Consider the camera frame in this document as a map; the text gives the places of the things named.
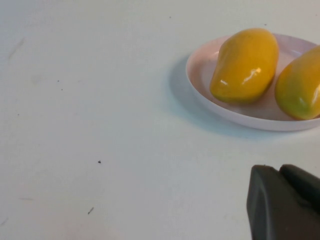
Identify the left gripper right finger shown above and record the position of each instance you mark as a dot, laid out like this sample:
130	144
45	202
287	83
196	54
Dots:
302	182

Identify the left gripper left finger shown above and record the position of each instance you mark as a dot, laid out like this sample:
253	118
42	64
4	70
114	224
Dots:
270	207

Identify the orange-yellow toy mango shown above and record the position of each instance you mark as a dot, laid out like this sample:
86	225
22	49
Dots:
300	87

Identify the yellow toy mango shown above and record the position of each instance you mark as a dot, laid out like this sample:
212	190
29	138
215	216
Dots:
245	67

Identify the pink round plate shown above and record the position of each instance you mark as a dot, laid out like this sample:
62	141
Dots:
200	72

